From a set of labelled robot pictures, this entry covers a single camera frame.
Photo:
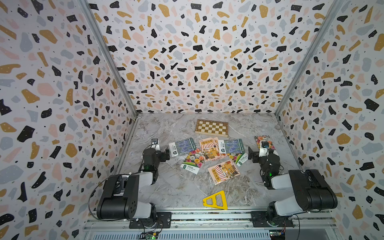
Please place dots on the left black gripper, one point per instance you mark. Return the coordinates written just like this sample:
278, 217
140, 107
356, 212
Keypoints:
163, 154

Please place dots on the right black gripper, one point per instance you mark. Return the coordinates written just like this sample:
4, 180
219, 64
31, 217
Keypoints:
255, 155

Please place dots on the colourful flower seed packet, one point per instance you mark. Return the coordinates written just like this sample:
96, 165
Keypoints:
262, 138
194, 161
238, 159

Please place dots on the lavender seed packet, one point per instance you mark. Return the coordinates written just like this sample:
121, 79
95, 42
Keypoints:
182, 147
234, 146

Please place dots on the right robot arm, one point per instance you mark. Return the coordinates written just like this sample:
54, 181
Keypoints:
311, 192

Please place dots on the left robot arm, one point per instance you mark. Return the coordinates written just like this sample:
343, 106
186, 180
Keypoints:
120, 196

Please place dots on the wooden chessboard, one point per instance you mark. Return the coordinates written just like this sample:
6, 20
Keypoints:
212, 128

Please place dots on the yellow triangular plastic tool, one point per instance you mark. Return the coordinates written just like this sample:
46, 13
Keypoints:
216, 201

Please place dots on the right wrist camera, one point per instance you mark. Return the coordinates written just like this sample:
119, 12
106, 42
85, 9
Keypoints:
264, 149

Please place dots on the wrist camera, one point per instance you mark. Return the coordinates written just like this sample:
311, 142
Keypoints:
264, 149
155, 144

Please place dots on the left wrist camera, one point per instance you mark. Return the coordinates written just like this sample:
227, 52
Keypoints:
155, 144

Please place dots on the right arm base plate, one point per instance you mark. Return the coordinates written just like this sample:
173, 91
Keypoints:
263, 219

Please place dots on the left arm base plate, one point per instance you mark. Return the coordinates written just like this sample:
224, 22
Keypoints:
158, 220

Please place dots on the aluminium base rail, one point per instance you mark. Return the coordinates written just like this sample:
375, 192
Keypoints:
207, 224

